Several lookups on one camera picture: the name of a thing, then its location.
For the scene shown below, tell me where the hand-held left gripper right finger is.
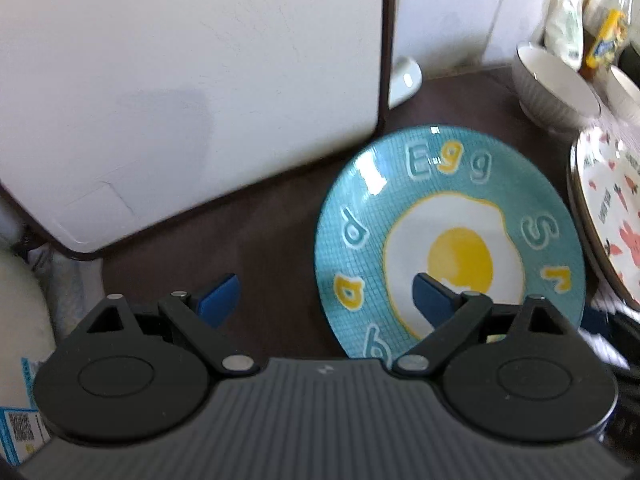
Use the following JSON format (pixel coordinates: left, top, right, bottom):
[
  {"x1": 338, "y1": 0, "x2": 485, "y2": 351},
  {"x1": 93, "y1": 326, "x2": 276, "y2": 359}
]
[{"x1": 392, "y1": 272, "x2": 576, "y2": 381}]

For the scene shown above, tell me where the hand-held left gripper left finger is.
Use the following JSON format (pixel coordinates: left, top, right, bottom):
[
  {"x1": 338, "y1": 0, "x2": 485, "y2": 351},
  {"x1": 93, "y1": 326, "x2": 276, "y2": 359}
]
[{"x1": 75, "y1": 273, "x2": 261, "y2": 377}]

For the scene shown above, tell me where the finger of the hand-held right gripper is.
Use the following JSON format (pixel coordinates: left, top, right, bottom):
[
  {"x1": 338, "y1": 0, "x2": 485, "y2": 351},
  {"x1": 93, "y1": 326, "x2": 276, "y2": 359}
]
[{"x1": 581, "y1": 305, "x2": 640, "y2": 372}]

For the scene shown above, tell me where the teal egg print plate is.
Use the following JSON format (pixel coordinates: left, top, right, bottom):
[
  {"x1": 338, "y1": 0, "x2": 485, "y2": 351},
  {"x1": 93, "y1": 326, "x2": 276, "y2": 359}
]
[{"x1": 315, "y1": 125, "x2": 587, "y2": 361}]

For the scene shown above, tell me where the rabbit print plate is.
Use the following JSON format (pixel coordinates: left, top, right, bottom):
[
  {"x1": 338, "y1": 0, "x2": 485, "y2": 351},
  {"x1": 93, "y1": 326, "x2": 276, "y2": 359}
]
[{"x1": 566, "y1": 127, "x2": 640, "y2": 311}]

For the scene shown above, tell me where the white bowl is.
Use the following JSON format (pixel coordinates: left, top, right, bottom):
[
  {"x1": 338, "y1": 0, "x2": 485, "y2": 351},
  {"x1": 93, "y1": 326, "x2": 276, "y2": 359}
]
[
  {"x1": 511, "y1": 41, "x2": 602, "y2": 134},
  {"x1": 606, "y1": 65, "x2": 640, "y2": 128}
]

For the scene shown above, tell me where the brown table mat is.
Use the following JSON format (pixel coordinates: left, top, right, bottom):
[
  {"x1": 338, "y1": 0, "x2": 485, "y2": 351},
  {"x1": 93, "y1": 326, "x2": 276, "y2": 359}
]
[{"x1": 97, "y1": 67, "x2": 583, "y2": 361}]

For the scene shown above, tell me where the white rice cooker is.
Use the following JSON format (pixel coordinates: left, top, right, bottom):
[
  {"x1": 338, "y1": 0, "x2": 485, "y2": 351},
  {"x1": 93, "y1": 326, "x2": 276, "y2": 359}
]
[{"x1": 0, "y1": 247, "x2": 58, "y2": 466}]

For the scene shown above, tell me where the white cutting board stand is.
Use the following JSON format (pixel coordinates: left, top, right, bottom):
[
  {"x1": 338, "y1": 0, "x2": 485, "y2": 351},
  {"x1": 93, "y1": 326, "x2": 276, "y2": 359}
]
[{"x1": 389, "y1": 56, "x2": 423, "y2": 110}]

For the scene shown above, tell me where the white cutting board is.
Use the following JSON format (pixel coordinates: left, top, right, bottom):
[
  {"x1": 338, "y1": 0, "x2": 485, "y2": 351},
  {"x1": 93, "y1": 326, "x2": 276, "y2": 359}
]
[{"x1": 0, "y1": 0, "x2": 398, "y2": 261}]

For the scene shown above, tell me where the oil bottle with yellow label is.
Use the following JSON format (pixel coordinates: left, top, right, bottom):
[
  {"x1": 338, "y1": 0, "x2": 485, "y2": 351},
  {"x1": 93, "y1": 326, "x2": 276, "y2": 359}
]
[{"x1": 582, "y1": 0, "x2": 640, "y2": 78}]

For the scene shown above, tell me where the white seasoning bag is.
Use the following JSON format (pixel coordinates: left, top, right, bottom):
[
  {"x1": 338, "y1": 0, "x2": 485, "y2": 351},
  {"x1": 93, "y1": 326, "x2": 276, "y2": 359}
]
[{"x1": 544, "y1": 0, "x2": 586, "y2": 72}]

